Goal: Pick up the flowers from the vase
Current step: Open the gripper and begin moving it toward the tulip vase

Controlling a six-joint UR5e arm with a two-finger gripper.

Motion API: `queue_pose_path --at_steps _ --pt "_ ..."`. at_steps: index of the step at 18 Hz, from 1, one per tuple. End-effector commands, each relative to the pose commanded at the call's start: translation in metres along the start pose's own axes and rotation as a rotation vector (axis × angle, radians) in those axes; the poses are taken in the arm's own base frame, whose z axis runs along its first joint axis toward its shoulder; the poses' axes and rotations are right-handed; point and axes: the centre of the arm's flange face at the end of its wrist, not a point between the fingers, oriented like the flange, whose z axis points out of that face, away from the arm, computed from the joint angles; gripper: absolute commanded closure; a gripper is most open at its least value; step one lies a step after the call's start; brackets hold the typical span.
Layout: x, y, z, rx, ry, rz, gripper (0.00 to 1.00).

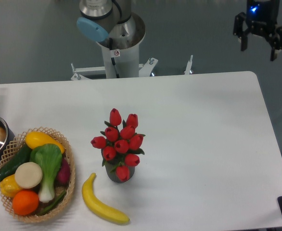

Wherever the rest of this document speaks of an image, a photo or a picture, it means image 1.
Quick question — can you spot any red tulip bouquet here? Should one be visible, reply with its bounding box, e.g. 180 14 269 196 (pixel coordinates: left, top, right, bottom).
90 108 145 167

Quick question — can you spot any yellow banana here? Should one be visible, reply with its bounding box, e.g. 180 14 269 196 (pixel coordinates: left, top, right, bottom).
81 173 130 225

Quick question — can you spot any yellow squash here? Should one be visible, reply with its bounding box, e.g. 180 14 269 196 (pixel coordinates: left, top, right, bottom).
25 131 65 154

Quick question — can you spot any orange fruit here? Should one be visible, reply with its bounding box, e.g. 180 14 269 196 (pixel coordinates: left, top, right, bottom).
13 190 39 216

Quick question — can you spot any green bok choy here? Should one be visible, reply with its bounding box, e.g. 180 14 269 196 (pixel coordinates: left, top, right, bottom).
30 144 62 203

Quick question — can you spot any woven wicker basket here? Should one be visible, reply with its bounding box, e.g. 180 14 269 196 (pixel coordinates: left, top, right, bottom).
0 127 76 223

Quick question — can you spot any yellow lemon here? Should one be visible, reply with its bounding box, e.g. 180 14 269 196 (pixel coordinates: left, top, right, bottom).
0 174 23 198

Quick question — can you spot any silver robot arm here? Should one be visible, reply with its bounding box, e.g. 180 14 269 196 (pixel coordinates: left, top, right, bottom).
77 0 282 78

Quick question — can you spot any green bean pod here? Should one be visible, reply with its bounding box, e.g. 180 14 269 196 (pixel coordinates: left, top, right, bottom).
37 191 66 216

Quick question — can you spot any green cucumber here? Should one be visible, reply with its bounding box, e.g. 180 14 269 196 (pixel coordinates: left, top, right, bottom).
0 144 32 182

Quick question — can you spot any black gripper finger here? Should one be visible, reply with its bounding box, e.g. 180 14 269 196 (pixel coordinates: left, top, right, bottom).
233 12 250 51
270 26 282 61

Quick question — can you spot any beige round bun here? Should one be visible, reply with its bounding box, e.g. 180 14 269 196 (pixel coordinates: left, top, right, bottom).
14 162 43 189

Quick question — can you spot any dark grey ribbed vase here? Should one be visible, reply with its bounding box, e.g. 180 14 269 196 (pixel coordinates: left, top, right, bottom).
104 163 135 183

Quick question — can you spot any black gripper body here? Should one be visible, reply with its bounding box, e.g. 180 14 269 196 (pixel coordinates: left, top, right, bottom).
245 0 280 37

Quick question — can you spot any purple sweet potato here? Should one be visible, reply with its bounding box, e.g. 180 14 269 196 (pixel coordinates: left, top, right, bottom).
56 158 71 184

